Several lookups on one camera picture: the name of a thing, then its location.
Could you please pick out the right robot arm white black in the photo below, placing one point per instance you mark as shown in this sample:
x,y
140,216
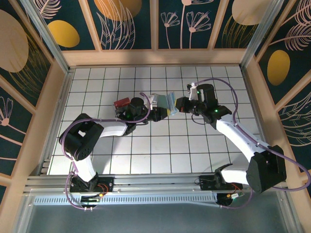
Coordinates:
x,y
238,136

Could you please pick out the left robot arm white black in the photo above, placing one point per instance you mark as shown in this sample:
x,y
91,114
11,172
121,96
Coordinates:
x,y
111,127

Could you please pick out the grey metal shelf plate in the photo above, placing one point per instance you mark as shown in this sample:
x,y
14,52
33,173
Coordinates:
x,y
155,218

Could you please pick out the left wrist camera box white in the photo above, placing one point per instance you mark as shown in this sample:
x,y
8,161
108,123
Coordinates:
x,y
151,102

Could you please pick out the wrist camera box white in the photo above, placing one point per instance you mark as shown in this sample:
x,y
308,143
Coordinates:
x,y
151,102
192,93

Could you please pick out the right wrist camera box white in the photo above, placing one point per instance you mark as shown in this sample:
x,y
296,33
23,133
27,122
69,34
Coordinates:
x,y
192,93

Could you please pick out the aluminium side rail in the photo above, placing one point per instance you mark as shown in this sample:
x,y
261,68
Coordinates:
x,y
60,109
253,97

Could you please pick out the aluminium corner post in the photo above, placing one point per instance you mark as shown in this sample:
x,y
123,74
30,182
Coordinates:
x,y
62,63
247,60

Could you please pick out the aluminium front rail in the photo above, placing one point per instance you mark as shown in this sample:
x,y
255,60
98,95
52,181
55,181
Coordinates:
x,y
155,182

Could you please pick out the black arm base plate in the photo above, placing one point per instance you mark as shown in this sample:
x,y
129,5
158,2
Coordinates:
x,y
107,182
206,184

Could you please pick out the wall panel pink flowers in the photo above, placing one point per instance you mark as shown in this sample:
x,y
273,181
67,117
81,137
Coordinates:
x,y
184,24

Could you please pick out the wall panel yellow oval fern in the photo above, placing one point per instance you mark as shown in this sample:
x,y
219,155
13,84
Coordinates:
x,y
279,68

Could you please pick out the wall panel beige circle grass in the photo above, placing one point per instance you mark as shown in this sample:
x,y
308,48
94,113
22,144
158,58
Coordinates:
x,y
238,24

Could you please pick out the wall panel orange circle leaves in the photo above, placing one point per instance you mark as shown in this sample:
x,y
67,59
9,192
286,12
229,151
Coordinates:
x,y
116,24

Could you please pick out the wall panel pale leaf outlines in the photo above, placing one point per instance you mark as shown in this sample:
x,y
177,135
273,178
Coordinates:
x,y
296,126

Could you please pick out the wall panel yellow circle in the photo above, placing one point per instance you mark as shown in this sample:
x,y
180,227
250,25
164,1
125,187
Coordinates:
x,y
63,34

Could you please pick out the wall panel single flower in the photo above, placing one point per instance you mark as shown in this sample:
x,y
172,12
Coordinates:
x,y
9,126

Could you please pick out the wall panel large beige circle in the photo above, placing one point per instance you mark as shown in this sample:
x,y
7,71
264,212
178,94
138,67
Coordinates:
x,y
14,48

